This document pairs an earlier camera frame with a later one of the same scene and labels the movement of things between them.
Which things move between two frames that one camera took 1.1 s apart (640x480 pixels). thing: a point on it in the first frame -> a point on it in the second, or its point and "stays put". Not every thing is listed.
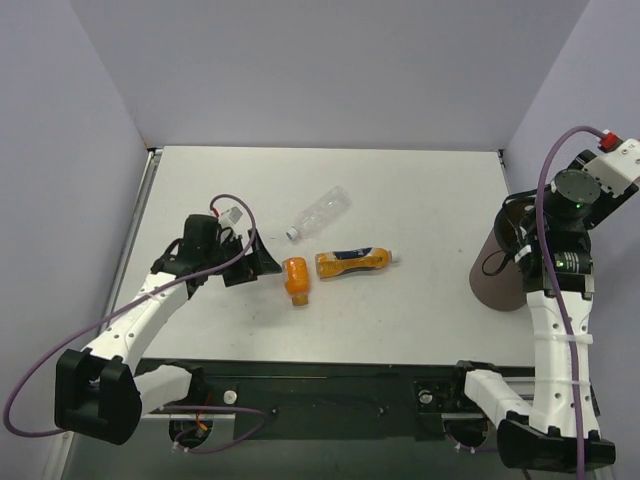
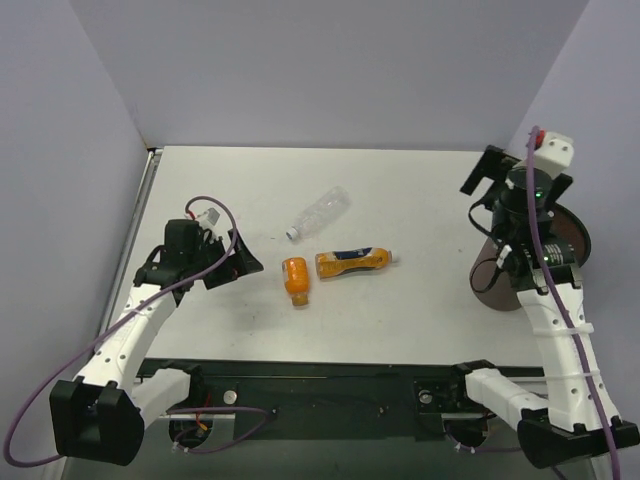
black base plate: x=274 y=399 stays put
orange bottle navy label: x=333 y=263 stays put
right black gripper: x=507 y=232 -> x=480 y=170
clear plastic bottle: x=322 y=211 stays put
